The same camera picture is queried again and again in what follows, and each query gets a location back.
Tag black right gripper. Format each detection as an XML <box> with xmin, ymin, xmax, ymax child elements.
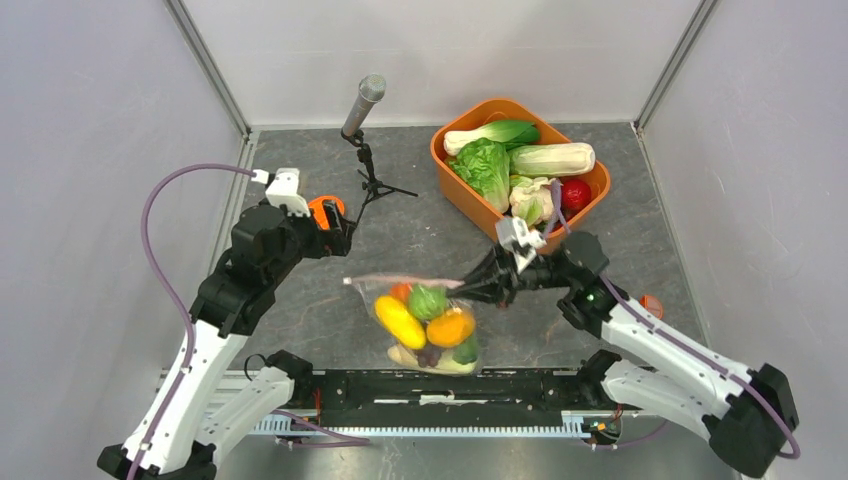
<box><xmin>444</xmin><ymin>240</ymin><xmax>575</xmax><ymax>308</ymax></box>

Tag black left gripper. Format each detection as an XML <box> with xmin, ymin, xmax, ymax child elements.
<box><xmin>265</xmin><ymin>197</ymin><xmax>355</xmax><ymax>286</ymax></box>

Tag yellow orange toy fruit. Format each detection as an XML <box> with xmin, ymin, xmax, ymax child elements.
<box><xmin>425</xmin><ymin>308</ymin><xmax>476</xmax><ymax>348</ymax></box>

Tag green bumpy custard apple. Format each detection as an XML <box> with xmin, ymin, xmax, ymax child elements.
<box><xmin>407</xmin><ymin>284</ymin><xmax>448</xmax><ymax>321</ymax></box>

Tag clear zip top bag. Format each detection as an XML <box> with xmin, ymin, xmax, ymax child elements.
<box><xmin>343</xmin><ymin>273</ymin><xmax>481</xmax><ymax>373</ymax></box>

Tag yellow toy lemon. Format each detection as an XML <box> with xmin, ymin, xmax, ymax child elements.
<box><xmin>374</xmin><ymin>295</ymin><xmax>427</xmax><ymax>350</ymax></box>

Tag white daikon radish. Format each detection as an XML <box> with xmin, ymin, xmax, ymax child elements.
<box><xmin>387</xmin><ymin>334</ymin><xmax>480</xmax><ymax>376</ymax></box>

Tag small orange toy pumpkin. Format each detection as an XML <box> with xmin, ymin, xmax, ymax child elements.
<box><xmin>389</xmin><ymin>283</ymin><xmax>413</xmax><ymax>304</ymax></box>

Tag purple toy grapes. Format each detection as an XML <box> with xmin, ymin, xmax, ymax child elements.
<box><xmin>413</xmin><ymin>345</ymin><xmax>442</xmax><ymax>368</ymax></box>

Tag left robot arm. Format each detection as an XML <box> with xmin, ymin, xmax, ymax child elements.
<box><xmin>97</xmin><ymin>196</ymin><xmax>355</xmax><ymax>479</ymax></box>

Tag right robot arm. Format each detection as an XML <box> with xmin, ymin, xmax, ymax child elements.
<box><xmin>448</xmin><ymin>232</ymin><xmax>801</xmax><ymax>478</ymax></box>

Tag black microphone tripod stand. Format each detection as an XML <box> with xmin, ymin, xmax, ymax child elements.
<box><xmin>341</xmin><ymin>130</ymin><xmax>419</xmax><ymax>223</ymax></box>

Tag white toy cauliflower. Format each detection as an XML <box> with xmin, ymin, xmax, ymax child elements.
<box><xmin>509</xmin><ymin>175</ymin><xmax>554</xmax><ymax>227</ymax></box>

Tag green lettuce leaf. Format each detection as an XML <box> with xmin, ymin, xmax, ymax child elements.
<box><xmin>448</xmin><ymin>138</ymin><xmax>510</xmax><ymax>213</ymax></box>

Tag red toy tomato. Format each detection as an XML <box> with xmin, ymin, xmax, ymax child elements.
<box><xmin>561</xmin><ymin>178</ymin><xmax>592</xmax><ymax>214</ymax></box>

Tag white napa cabbage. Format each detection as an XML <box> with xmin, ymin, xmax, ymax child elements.
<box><xmin>509</xmin><ymin>142</ymin><xmax>596</xmax><ymax>177</ymax></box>

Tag orange toy slice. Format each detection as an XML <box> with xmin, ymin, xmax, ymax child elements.
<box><xmin>640</xmin><ymin>295</ymin><xmax>664</xmax><ymax>319</ymax></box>

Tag orange plastic basket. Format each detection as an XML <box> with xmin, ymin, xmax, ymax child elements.
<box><xmin>430</xmin><ymin>98</ymin><xmax>611</xmax><ymax>254</ymax></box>

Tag silver microphone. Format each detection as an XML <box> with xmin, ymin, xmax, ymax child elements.
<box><xmin>340</xmin><ymin>73</ymin><xmax>387</xmax><ymax>138</ymax></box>

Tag orange toy block ring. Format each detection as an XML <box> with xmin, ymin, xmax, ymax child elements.
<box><xmin>307</xmin><ymin>194</ymin><xmax>347</xmax><ymax>232</ymax></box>

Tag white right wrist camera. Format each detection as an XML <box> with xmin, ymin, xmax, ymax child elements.
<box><xmin>495</xmin><ymin>216</ymin><xmax>547</xmax><ymax>274</ymax></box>

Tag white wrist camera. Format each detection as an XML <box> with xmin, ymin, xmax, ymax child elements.
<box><xmin>251</xmin><ymin>167</ymin><xmax>312</xmax><ymax>218</ymax></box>
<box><xmin>495</xmin><ymin>216</ymin><xmax>547</xmax><ymax>274</ymax></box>

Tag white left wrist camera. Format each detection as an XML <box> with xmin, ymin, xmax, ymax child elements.
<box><xmin>251</xmin><ymin>167</ymin><xmax>312</xmax><ymax>218</ymax></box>

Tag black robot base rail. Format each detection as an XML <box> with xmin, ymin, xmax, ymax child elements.
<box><xmin>281</xmin><ymin>368</ymin><xmax>620</xmax><ymax>429</ymax></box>

